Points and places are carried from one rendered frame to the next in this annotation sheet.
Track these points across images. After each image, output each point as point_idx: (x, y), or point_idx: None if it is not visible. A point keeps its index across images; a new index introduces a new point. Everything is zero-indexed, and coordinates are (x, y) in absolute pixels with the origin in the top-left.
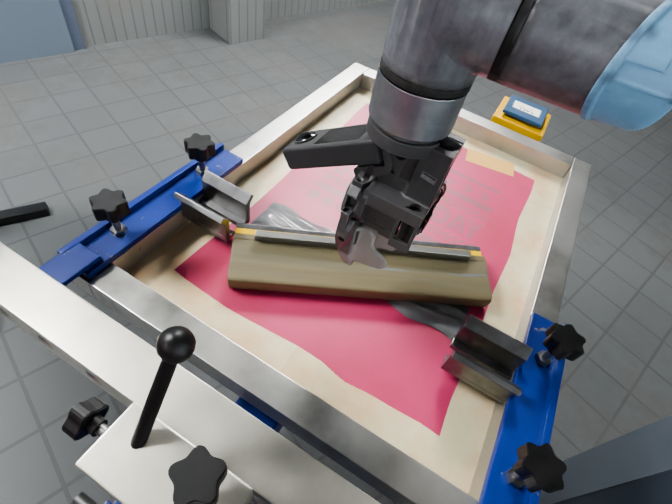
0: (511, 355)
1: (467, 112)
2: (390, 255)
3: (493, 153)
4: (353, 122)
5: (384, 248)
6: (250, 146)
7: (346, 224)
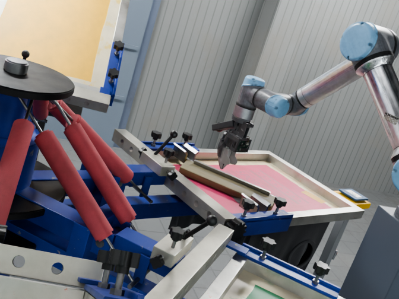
0: (263, 205)
1: (312, 178)
2: (238, 183)
3: (318, 196)
4: (254, 166)
5: (233, 164)
6: (204, 150)
7: (221, 142)
